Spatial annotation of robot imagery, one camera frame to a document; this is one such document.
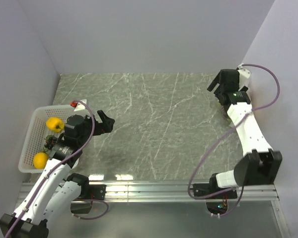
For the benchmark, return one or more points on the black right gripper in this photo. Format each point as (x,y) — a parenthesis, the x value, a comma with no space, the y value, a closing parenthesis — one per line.
(215,83)

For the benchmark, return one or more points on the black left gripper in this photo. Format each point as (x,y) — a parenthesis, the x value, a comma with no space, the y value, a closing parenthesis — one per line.
(106,126)

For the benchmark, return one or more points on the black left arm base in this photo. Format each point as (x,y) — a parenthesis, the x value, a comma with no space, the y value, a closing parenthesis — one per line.
(90,201)

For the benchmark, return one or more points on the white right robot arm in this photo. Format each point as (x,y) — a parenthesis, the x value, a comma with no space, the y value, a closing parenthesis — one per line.
(260,163)

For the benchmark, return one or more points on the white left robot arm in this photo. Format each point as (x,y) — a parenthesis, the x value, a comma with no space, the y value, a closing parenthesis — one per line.
(56,188)

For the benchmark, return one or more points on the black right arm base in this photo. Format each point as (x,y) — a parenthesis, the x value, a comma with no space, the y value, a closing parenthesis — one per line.
(217,204)

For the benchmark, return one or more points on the yellow bell pepper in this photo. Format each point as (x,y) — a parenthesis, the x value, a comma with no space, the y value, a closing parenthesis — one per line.
(55,124)

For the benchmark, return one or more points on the dark grape bunch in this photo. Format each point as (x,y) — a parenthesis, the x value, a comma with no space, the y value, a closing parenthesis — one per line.
(50,142)

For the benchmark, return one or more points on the yellow lemon in basket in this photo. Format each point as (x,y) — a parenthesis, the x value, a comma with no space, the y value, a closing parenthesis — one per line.
(40,160)

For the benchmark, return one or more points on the white plastic basket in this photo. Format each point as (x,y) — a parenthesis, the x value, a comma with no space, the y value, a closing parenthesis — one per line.
(37,133)

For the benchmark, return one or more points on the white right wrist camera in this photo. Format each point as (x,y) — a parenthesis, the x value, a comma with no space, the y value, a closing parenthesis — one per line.
(244,75)

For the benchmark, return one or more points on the aluminium mounting rail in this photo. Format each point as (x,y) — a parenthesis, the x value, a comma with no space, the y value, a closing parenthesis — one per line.
(170,191)

